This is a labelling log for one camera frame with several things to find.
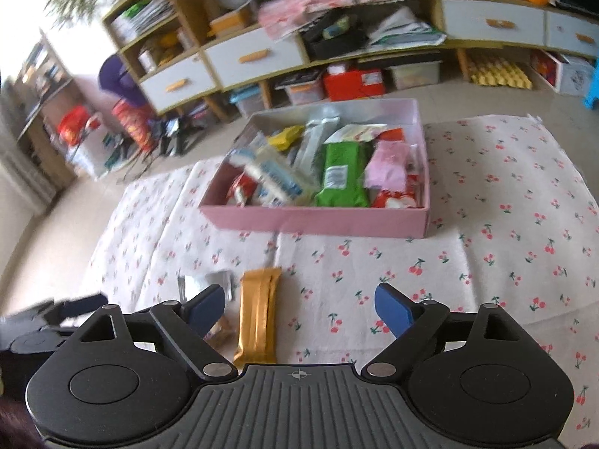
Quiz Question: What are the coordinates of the red box under cabinet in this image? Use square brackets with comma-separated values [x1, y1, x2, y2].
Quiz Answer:
[323, 69, 385, 101]

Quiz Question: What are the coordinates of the green snack package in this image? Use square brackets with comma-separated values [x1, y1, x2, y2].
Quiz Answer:
[316, 142, 370, 208]

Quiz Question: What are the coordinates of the red lantern decoration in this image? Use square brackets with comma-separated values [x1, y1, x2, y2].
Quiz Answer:
[112, 100, 155, 152]

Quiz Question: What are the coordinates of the red white snack bag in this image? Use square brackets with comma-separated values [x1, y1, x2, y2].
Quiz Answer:
[372, 174, 421, 209]

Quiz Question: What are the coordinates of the gold snack bar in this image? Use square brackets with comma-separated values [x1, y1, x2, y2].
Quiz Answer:
[234, 268, 282, 370]

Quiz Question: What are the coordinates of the cherry print table cloth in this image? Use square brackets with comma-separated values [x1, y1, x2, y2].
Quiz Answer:
[91, 116, 598, 448]

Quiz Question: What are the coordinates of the wooden cabinet with white drawers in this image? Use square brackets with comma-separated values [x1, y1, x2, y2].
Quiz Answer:
[103, 0, 598, 114]

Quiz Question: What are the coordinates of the white printed carton box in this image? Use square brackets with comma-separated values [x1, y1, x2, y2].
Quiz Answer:
[530, 49, 595, 96]

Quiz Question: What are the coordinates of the yellow snack bag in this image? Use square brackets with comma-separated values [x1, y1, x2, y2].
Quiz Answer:
[267, 125, 305, 152]

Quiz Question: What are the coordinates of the pink cardboard box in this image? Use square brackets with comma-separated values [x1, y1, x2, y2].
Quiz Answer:
[199, 98, 431, 238]

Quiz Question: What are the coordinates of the yellow egg tray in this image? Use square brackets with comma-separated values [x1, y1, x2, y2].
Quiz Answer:
[468, 54, 533, 90]

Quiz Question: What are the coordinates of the clear cracker pack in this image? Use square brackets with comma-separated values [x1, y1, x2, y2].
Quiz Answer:
[238, 145, 317, 208]

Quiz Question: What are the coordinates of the purple cap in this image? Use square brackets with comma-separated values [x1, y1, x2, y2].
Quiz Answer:
[98, 54, 148, 107]

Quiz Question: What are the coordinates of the pink wafer snack package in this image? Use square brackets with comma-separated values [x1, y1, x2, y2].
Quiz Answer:
[364, 141, 411, 193]

